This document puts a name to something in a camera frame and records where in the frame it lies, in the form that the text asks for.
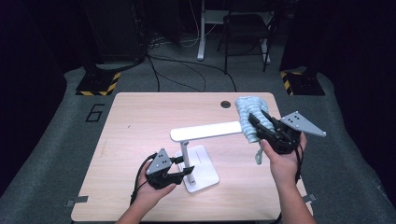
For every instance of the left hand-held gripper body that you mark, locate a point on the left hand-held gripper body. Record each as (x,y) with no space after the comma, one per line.
(158,165)

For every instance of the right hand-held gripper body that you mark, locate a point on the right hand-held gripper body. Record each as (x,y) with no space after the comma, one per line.
(285,140)

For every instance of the light blue cloth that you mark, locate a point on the light blue cloth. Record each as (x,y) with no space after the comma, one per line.
(249,109)

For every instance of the white desk lamp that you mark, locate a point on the white desk lamp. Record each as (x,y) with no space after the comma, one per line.
(205,130)

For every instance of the person's right hand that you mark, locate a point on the person's right hand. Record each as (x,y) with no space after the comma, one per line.
(285,169)

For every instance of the person's left hand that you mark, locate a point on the person's left hand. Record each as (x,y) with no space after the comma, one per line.
(148,197)

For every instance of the black yellow striped stand base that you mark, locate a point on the black yellow striped stand base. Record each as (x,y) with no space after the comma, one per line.
(305,84)
(96,84)

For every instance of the grey tape piece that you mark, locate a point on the grey tape piece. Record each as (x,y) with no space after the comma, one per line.
(76,200)
(312,198)

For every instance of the black chair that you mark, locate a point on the black chair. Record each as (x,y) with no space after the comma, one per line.
(246,26)

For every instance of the black equipment cabinet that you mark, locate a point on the black equipment cabinet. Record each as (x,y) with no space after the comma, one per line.
(115,28)

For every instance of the white desk frame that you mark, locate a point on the white desk frame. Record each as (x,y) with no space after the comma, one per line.
(201,37)

